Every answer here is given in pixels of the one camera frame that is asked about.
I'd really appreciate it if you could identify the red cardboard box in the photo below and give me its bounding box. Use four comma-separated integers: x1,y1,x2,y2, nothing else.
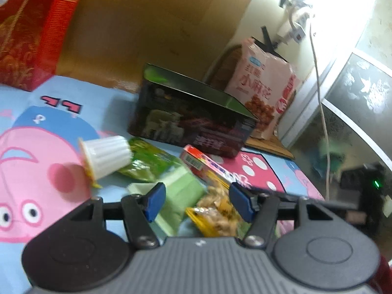
0,0,86,92

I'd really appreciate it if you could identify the wooden board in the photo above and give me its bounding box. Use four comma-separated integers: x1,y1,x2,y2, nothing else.
57,0,261,94

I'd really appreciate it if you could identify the white cable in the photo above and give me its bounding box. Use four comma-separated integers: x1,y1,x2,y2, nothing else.
309,21,332,199

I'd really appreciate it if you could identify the light green packet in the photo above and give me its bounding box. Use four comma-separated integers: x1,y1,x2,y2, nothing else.
127,165,207,236

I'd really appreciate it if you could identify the white power strip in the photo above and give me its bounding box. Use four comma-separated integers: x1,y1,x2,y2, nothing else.
277,0,316,45

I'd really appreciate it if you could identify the red slim snack box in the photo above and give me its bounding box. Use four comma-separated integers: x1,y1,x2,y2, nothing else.
179,145,255,190

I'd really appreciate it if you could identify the printed cartoon blanket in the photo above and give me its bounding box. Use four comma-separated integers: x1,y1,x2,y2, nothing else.
0,75,325,294

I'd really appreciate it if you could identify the frosted glass door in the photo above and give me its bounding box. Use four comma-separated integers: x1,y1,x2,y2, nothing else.
280,0,392,190

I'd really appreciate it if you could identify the green blurry object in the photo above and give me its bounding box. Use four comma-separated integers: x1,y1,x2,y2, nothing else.
312,138,344,179

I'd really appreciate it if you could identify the pink snack bag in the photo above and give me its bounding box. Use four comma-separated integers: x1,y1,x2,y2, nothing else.
224,37,302,140

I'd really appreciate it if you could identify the yellow peanut packet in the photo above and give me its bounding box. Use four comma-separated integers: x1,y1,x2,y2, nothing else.
185,184,245,238

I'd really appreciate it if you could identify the black metal frame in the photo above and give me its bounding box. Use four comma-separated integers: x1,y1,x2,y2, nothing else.
260,26,289,62

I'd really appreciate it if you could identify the white jelly cup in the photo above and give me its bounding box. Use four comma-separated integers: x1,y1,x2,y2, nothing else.
78,135,133,188

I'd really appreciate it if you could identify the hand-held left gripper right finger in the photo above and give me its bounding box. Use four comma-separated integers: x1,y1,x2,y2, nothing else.
229,182,334,248

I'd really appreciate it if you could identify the black device with green light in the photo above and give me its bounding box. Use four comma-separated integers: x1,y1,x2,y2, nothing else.
340,162,392,236

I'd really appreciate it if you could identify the green snack packet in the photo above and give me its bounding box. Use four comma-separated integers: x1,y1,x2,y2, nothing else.
118,137,184,182

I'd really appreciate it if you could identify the dark red cloth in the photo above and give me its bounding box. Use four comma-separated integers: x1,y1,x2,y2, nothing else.
375,256,392,294

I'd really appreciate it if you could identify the dark tin box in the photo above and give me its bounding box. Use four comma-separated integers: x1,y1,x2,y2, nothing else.
128,63,258,159

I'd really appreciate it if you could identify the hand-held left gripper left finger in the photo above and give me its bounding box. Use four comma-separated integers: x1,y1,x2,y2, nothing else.
66,182,167,250

